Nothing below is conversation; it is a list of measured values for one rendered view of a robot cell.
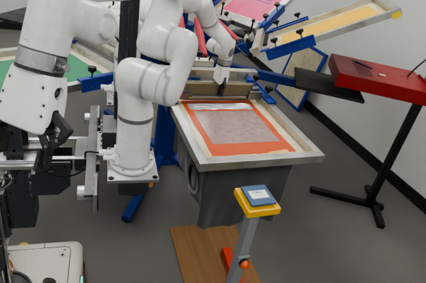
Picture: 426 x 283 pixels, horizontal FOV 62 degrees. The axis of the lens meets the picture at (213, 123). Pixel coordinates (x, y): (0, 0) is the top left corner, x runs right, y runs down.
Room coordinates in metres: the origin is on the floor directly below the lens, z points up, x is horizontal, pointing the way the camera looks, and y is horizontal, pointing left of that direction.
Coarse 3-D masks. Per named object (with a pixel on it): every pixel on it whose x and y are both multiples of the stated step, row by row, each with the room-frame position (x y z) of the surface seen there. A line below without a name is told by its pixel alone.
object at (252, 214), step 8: (240, 192) 1.02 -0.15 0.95; (240, 200) 0.99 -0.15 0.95; (248, 208) 0.95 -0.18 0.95; (256, 208) 0.96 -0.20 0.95; (264, 208) 0.96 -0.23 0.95; (272, 208) 0.97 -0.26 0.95; (280, 208) 0.98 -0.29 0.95; (248, 216) 0.93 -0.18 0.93; (256, 216) 0.94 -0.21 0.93; (248, 224) 0.99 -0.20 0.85; (256, 224) 1.00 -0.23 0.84; (240, 232) 1.02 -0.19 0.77; (248, 232) 0.99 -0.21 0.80; (240, 240) 1.00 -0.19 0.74; (248, 240) 1.00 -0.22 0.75; (240, 248) 0.99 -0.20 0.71; (248, 248) 1.00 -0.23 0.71; (240, 256) 0.98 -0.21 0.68; (248, 256) 0.99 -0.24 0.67; (232, 264) 1.01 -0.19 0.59; (232, 272) 1.00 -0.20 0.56; (240, 272) 1.00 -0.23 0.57; (232, 280) 0.99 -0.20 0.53
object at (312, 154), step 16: (192, 80) 1.89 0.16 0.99; (176, 112) 1.47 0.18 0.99; (272, 112) 1.71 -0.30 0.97; (288, 128) 1.56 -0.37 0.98; (192, 144) 1.22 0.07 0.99; (304, 144) 1.42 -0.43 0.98; (208, 160) 1.13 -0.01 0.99; (224, 160) 1.15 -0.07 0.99; (240, 160) 1.18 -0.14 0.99; (256, 160) 1.20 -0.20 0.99; (272, 160) 1.23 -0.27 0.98; (288, 160) 1.26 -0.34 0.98; (304, 160) 1.30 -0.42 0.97; (320, 160) 1.33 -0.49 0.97
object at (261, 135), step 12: (240, 120) 1.58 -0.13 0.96; (252, 120) 1.61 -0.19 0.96; (264, 120) 1.64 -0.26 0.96; (240, 132) 1.46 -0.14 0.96; (252, 132) 1.48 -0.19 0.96; (264, 132) 1.51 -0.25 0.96; (276, 132) 1.53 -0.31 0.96; (252, 144) 1.37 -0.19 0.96; (264, 144) 1.39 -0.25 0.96; (276, 144) 1.42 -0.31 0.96; (288, 144) 1.44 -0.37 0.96
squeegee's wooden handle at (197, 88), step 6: (186, 84) 1.67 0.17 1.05; (192, 84) 1.68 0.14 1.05; (198, 84) 1.69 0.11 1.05; (204, 84) 1.71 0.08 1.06; (210, 84) 1.72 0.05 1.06; (216, 84) 1.74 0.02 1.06; (228, 84) 1.76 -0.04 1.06; (234, 84) 1.78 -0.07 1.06; (240, 84) 1.80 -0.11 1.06; (246, 84) 1.81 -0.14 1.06; (252, 84) 1.83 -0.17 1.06; (192, 90) 1.68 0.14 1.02; (198, 90) 1.69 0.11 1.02; (204, 90) 1.71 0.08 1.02; (210, 90) 1.72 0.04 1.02; (216, 90) 1.74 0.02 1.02; (228, 90) 1.77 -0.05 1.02; (234, 90) 1.78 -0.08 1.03; (240, 90) 1.80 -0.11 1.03; (246, 90) 1.81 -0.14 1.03
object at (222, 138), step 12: (192, 120) 1.49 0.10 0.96; (204, 120) 1.51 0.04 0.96; (216, 120) 1.53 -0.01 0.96; (228, 120) 1.56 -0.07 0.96; (204, 132) 1.40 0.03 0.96; (216, 132) 1.42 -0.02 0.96; (228, 132) 1.44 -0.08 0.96; (216, 144) 1.31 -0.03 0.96; (228, 144) 1.33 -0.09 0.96; (240, 144) 1.35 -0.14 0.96
